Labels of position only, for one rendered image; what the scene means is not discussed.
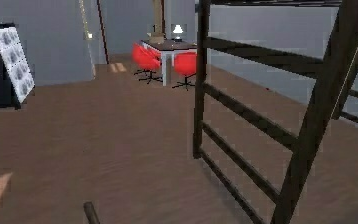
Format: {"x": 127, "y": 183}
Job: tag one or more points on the white table with brown top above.
{"x": 169, "y": 46}

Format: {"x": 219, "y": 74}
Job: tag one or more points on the dark brown wooden shelf frame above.
{"x": 320, "y": 110}

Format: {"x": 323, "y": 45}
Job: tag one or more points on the black cabinet with patterned front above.
{"x": 10, "y": 63}

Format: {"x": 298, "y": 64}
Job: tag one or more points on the white table lamp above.
{"x": 177, "y": 30}

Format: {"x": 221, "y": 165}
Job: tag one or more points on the brown wooden post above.
{"x": 158, "y": 20}

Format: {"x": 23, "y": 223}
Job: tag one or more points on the red swivel chair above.
{"x": 154, "y": 52}
{"x": 146, "y": 61}
{"x": 185, "y": 63}

